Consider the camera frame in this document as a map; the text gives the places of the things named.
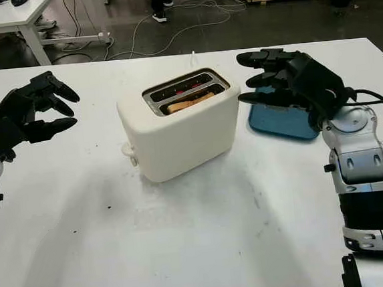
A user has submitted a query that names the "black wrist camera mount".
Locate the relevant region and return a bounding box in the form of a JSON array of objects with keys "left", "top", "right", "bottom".
[
  {"left": 0, "top": 116, "right": 31, "bottom": 160},
  {"left": 289, "top": 51, "right": 358, "bottom": 122}
]

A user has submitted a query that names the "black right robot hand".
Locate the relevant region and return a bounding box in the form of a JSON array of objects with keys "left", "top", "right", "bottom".
[{"left": 234, "top": 43, "right": 330, "bottom": 139}]

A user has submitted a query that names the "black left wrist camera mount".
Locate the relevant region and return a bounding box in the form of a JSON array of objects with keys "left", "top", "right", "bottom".
[{"left": 0, "top": 116, "right": 31, "bottom": 160}]

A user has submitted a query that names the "blue plastic tray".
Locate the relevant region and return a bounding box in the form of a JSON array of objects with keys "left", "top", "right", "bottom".
[{"left": 245, "top": 82, "right": 322, "bottom": 146}]

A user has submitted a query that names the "long white floor cable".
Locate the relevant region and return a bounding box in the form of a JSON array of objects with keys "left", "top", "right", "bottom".
[{"left": 102, "top": 0, "right": 251, "bottom": 61}]

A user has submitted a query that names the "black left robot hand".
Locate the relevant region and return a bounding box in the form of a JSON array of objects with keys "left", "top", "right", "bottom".
[{"left": 0, "top": 68, "right": 84, "bottom": 147}]

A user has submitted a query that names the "slice of toast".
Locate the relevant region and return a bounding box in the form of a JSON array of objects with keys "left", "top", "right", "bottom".
[{"left": 165, "top": 92, "right": 217, "bottom": 115}]

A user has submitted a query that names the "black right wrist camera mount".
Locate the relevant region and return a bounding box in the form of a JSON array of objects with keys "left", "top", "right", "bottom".
[{"left": 289, "top": 51, "right": 358, "bottom": 122}]

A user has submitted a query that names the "white two-slot toaster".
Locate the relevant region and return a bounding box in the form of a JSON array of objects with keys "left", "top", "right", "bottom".
[{"left": 114, "top": 64, "right": 249, "bottom": 186}]

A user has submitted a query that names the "white sneaker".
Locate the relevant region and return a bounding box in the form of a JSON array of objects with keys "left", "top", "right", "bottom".
[{"left": 35, "top": 13, "right": 58, "bottom": 31}]

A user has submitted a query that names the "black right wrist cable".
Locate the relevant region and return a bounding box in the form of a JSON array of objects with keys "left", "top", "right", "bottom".
[{"left": 350, "top": 86, "right": 383, "bottom": 157}]

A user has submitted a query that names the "grey floor cable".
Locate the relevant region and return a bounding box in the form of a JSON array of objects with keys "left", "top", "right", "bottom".
[{"left": 50, "top": 35, "right": 118, "bottom": 66}]

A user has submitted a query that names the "black hanging cable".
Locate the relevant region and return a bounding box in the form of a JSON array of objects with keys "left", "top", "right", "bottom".
[{"left": 60, "top": 0, "right": 82, "bottom": 39}]

